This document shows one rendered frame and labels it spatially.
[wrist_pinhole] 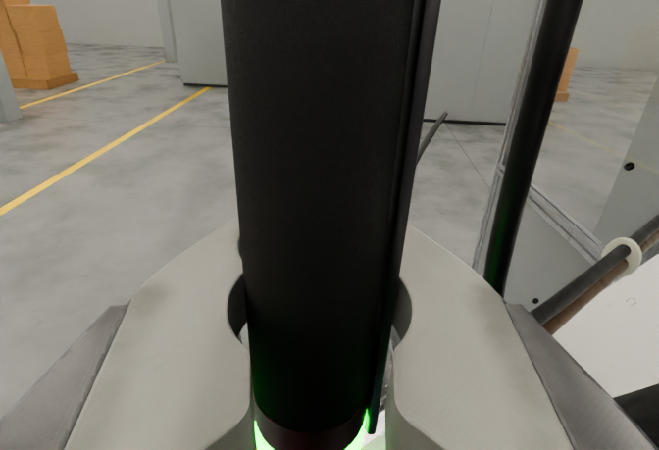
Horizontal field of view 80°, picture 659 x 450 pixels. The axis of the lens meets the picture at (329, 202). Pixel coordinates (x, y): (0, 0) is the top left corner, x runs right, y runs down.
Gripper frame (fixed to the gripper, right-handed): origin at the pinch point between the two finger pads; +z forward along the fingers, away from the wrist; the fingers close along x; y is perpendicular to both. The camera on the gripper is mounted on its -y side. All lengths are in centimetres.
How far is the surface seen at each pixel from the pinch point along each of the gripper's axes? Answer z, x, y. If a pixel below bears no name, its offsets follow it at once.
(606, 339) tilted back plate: 18.3, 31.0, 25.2
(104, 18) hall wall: 1277, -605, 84
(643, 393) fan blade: 3.5, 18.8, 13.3
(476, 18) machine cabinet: 523, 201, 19
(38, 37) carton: 682, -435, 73
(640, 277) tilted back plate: 22.1, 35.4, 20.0
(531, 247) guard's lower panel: 92, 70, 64
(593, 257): 67, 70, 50
